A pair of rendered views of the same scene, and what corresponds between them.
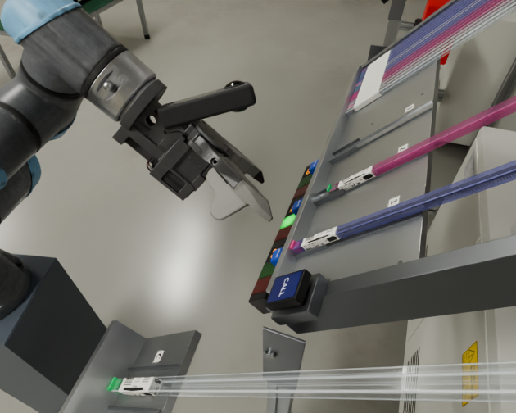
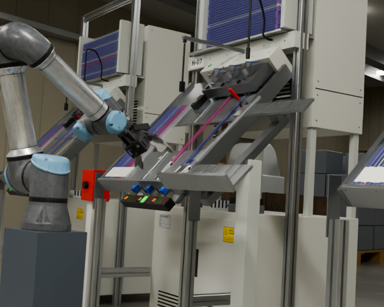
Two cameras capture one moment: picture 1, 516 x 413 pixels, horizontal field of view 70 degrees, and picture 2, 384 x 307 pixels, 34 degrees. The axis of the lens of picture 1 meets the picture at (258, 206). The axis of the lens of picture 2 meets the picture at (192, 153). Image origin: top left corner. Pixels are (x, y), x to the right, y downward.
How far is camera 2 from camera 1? 2.21 m
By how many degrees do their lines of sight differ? 70
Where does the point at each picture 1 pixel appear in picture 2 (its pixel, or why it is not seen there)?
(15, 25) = (105, 95)
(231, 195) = (161, 145)
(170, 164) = (142, 139)
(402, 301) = (214, 157)
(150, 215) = not seen: outside the picture
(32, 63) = not seen: hidden behind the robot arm
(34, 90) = not seen: hidden behind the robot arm
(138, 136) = (130, 131)
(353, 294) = (203, 160)
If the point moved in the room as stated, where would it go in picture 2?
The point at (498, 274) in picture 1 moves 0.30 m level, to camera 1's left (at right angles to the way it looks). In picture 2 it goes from (226, 139) to (181, 129)
